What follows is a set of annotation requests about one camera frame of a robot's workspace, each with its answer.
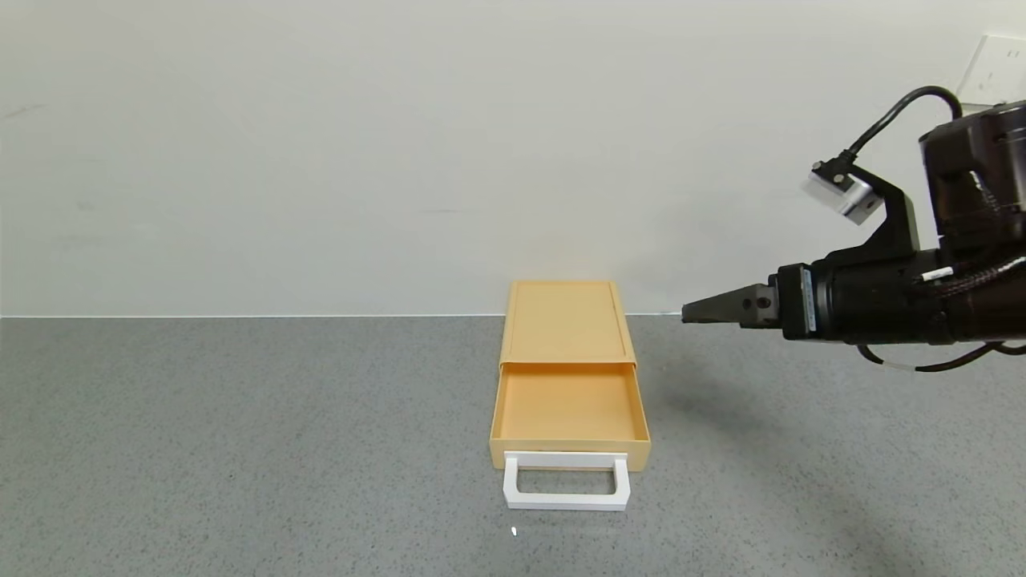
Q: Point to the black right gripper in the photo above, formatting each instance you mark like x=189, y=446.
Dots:
x=798, y=302

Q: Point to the silver and black right robot arm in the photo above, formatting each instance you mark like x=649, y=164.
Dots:
x=978, y=184

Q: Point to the yellow drawer cabinet housing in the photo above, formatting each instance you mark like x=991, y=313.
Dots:
x=565, y=320

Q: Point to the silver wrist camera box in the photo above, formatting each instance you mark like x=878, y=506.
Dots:
x=842, y=196

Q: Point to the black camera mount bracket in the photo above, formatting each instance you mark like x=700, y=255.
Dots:
x=899, y=220

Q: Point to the white wall socket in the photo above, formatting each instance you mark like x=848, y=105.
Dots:
x=994, y=68

